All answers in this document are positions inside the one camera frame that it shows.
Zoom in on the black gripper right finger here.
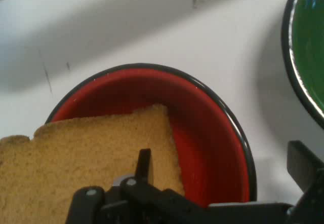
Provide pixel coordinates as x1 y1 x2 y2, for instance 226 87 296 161
287 140 324 224

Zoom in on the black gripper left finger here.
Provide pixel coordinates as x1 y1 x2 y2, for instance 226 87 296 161
66 147 211 224

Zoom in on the brown toast bread slice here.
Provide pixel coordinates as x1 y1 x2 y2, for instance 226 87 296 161
0 103 185 224

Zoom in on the red bowl with black rim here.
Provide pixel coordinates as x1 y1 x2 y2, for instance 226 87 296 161
45 63 258 208

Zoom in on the green bowl with black rim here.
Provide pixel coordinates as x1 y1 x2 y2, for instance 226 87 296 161
281 0 324 130

